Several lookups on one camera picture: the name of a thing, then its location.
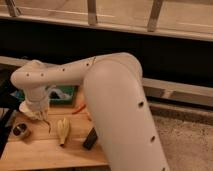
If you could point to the green plastic tray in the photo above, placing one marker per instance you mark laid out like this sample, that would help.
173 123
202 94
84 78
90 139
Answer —
71 90

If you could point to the black remote control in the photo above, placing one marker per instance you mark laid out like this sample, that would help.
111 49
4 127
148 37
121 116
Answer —
90 139

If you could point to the yellow corn husk toy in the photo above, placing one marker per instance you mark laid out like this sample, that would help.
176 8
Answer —
63 129

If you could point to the white paper cup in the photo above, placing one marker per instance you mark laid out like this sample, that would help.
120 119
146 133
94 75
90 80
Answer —
24 109

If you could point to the silver metal fork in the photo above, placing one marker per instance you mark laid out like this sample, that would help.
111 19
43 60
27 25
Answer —
48 125

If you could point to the small metal cup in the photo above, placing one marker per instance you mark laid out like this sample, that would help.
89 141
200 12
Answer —
21 130

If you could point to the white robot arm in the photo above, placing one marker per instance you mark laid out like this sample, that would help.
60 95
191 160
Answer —
115 98

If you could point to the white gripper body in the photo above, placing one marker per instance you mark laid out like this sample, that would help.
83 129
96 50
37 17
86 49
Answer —
37 99

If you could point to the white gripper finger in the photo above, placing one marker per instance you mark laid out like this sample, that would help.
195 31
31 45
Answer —
34 115
44 114

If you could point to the orange carrot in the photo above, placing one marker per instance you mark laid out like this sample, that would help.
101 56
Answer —
78 109

